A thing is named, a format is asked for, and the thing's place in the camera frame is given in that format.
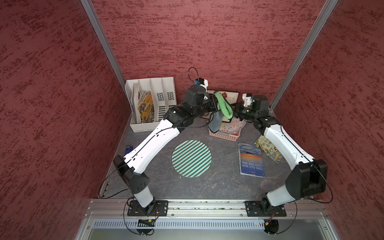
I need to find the white booklet in organiser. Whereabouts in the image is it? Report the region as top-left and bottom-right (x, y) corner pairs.
(133, 83), (142, 124)

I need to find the white file organiser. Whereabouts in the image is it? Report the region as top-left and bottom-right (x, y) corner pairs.
(125, 77), (177, 133)

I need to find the blue black stapler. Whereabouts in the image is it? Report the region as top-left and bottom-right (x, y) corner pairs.
(124, 145), (133, 155)

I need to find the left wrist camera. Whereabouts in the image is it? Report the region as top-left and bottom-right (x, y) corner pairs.
(195, 78), (209, 91)

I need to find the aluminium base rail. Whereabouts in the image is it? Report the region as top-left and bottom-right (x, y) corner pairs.
(84, 199), (330, 220)

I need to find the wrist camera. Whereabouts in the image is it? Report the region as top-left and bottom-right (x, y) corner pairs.
(242, 93), (254, 109)
(195, 78), (209, 91)

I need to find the square floral plate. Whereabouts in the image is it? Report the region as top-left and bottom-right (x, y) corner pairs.
(208, 90), (239, 105)

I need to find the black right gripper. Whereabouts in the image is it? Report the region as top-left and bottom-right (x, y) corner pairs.
(225, 100), (258, 121)

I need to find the aluminium corner post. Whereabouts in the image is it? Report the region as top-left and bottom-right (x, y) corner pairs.
(270, 0), (338, 112)
(81, 0), (126, 92)

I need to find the pink perforated plastic basket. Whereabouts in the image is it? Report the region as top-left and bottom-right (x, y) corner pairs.
(208, 116), (241, 142)

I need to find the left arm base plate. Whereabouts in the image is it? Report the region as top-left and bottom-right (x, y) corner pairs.
(127, 200), (169, 217)

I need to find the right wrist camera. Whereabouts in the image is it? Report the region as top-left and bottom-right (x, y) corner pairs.
(242, 93), (254, 109)

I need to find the green white striped round plate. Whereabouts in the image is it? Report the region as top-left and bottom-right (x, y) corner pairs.
(172, 140), (212, 178)

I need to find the aluminium corner post right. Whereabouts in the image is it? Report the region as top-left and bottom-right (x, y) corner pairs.
(270, 0), (338, 112)

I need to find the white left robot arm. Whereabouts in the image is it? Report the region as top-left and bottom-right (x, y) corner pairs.
(114, 85), (222, 210)

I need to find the aluminium corner post left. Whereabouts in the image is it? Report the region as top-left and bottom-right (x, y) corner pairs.
(81, 0), (126, 92)

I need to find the colourful speckled round plate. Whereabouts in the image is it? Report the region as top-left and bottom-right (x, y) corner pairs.
(219, 118), (247, 134)

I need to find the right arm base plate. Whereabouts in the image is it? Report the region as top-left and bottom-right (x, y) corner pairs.
(245, 198), (287, 217)

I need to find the yellow illustrated book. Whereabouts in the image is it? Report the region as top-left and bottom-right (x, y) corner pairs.
(139, 92), (155, 123)

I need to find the green grey microfibre cloth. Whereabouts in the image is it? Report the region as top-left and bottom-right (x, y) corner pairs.
(208, 92), (233, 133)

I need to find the blue old man sea book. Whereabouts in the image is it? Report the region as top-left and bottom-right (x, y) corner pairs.
(238, 143), (266, 178)

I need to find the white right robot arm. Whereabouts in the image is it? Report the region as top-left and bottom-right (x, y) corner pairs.
(234, 94), (328, 210)

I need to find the children's picture book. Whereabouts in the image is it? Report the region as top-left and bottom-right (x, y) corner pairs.
(254, 136), (283, 163)

